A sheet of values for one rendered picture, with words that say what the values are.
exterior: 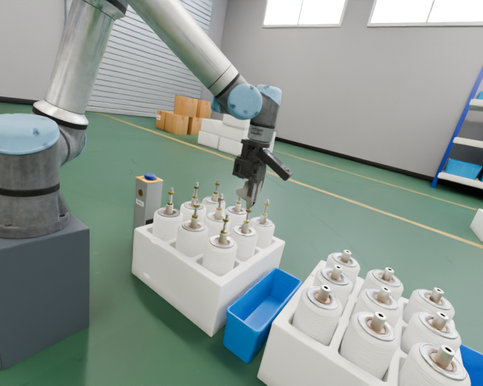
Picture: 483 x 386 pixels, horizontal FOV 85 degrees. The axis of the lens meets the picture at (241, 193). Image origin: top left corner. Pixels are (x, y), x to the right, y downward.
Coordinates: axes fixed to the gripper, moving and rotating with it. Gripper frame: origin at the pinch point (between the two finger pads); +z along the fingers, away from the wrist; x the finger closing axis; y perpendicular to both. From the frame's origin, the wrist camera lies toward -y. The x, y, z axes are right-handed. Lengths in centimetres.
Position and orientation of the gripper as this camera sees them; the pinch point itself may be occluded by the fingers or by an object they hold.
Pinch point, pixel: (251, 204)
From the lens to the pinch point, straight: 83.9
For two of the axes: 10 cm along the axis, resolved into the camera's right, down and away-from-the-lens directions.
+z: -1.8, 9.3, 3.1
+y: -8.8, -3.0, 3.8
